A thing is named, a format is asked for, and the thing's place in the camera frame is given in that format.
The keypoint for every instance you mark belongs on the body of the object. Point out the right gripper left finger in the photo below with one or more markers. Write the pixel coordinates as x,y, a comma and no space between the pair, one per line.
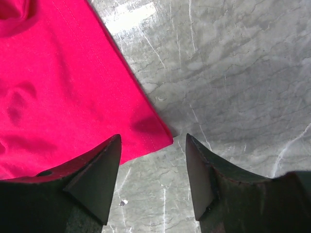
64,198

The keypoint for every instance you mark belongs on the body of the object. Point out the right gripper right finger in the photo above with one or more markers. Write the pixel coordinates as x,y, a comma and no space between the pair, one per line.
229,199

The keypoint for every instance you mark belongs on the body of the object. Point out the pink red t-shirt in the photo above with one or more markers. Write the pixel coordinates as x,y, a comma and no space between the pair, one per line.
65,88

